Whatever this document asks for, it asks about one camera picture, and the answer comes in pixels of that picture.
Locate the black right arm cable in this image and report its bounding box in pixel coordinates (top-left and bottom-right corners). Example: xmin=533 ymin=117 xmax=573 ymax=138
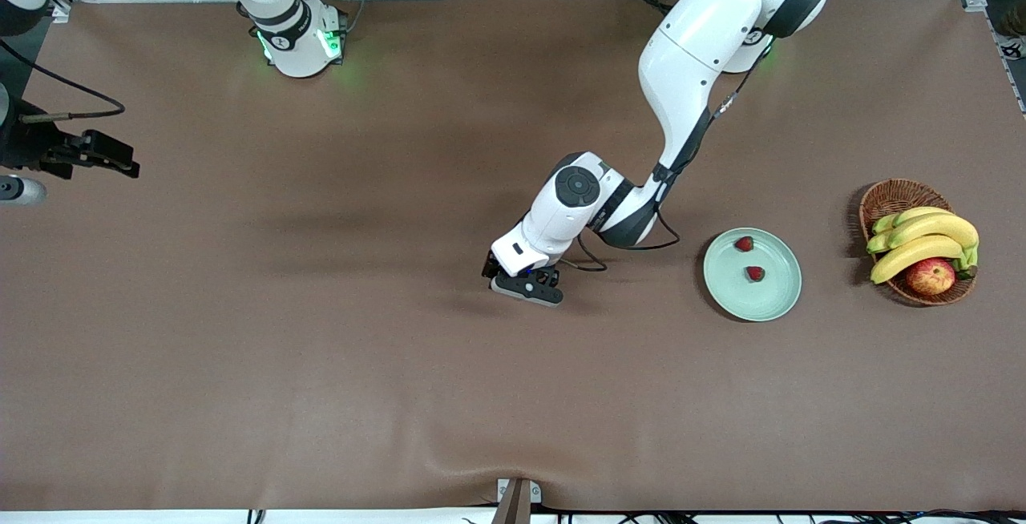
xmin=0 ymin=40 xmax=126 ymax=124

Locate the pale green plate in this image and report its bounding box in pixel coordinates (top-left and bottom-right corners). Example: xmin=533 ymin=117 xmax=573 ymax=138
xmin=703 ymin=227 xmax=802 ymax=323

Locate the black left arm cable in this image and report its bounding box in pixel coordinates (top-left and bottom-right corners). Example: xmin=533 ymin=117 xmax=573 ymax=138
xmin=561 ymin=35 xmax=772 ymax=273

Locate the red apple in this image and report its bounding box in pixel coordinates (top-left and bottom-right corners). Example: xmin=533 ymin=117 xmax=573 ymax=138
xmin=906 ymin=258 xmax=956 ymax=296

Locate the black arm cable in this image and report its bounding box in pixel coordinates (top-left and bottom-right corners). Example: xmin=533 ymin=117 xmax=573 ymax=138
xmin=0 ymin=40 xmax=126 ymax=124
xmin=561 ymin=35 xmax=772 ymax=273

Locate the brown table cloth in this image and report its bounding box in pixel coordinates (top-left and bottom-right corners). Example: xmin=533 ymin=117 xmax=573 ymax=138
xmin=0 ymin=0 xmax=1026 ymax=513

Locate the brown metal bar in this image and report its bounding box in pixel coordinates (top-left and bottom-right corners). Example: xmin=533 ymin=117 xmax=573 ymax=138
xmin=491 ymin=481 xmax=532 ymax=524

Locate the silver metal bracket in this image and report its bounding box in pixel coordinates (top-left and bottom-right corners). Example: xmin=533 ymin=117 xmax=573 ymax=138
xmin=497 ymin=478 xmax=543 ymax=504

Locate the small greenish yellow banana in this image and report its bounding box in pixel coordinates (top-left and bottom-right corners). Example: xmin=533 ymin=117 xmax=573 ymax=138
xmin=872 ymin=206 xmax=952 ymax=236

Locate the brown wicker basket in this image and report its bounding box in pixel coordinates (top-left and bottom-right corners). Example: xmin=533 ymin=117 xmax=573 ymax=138
xmin=858 ymin=179 xmax=978 ymax=307

